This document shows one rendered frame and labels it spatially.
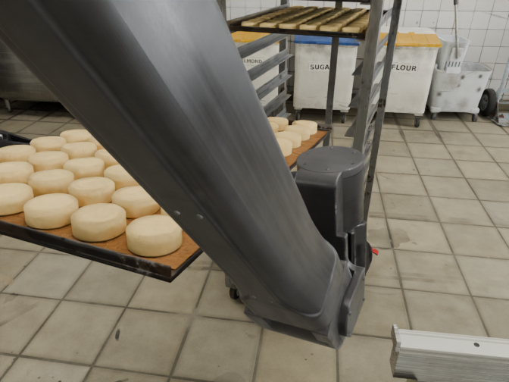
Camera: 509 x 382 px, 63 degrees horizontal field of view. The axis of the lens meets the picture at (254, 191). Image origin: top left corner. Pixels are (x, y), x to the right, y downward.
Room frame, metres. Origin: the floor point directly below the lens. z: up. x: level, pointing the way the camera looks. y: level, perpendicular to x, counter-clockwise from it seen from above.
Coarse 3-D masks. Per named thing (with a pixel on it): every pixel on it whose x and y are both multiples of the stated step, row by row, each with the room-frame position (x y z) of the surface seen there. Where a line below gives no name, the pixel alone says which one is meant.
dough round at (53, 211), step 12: (24, 204) 0.36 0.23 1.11; (36, 204) 0.35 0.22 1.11; (48, 204) 0.35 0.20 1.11; (60, 204) 0.35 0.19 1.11; (72, 204) 0.36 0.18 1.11; (36, 216) 0.33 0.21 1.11; (48, 216) 0.34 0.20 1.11; (60, 216) 0.34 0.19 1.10; (36, 228) 0.34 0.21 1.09; (48, 228) 0.34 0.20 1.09
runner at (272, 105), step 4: (280, 92) 1.83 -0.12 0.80; (284, 92) 1.87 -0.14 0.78; (276, 96) 1.77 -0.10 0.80; (280, 96) 1.82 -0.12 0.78; (284, 96) 1.86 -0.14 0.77; (288, 96) 1.86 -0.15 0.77; (272, 100) 1.72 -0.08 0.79; (276, 100) 1.77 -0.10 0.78; (280, 100) 1.80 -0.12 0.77; (284, 100) 1.80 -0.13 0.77; (268, 104) 1.68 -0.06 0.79; (272, 104) 1.72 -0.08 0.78; (276, 104) 1.75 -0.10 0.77; (280, 104) 1.75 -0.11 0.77; (264, 108) 1.64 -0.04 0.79; (268, 108) 1.68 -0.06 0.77; (272, 108) 1.69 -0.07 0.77; (268, 112) 1.64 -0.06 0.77
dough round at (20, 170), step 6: (6, 162) 0.48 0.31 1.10; (12, 162) 0.48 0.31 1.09; (18, 162) 0.48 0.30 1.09; (24, 162) 0.48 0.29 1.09; (0, 168) 0.45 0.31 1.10; (6, 168) 0.45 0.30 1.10; (12, 168) 0.45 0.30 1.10; (18, 168) 0.45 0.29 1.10; (24, 168) 0.46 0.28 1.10; (30, 168) 0.46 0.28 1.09; (0, 174) 0.44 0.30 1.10; (6, 174) 0.44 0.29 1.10; (12, 174) 0.44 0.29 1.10; (18, 174) 0.44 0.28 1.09; (24, 174) 0.45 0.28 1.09; (30, 174) 0.46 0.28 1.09; (0, 180) 0.43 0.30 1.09; (6, 180) 0.44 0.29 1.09; (12, 180) 0.44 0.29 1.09; (18, 180) 0.44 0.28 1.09; (24, 180) 0.45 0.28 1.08
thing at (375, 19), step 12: (372, 0) 1.15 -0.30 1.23; (384, 0) 1.16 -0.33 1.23; (372, 12) 1.15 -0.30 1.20; (372, 24) 1.15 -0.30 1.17; (372, 36) 1.15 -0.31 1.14; (372, 48) 1.14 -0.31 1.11; (372, 60) 1.14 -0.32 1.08; (372, 72) 1.14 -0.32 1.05; (372, 84) 1.15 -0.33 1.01; (360, 96) 1.15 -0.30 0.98; (360, 108) 1.15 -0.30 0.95; (360, 120) 1.15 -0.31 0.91; (360, 132) 1.14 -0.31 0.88; (360, 144) 1.14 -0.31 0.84
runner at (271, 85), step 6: (282, 72) 1.83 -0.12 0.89; (276, 78) 1.77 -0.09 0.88; (282, 78) 1.83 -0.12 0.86; (288, 78) 1.83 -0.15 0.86; (264, 84) 1.63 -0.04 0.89; (270, 84) 1.70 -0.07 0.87; (276, 84) 1.73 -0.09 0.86; (258, 90) 1.57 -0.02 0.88; (264, 90) 1.63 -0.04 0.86; (270, 90) 1.64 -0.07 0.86; (258, 96) 1.56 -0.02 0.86; (264, 96) 1.56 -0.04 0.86
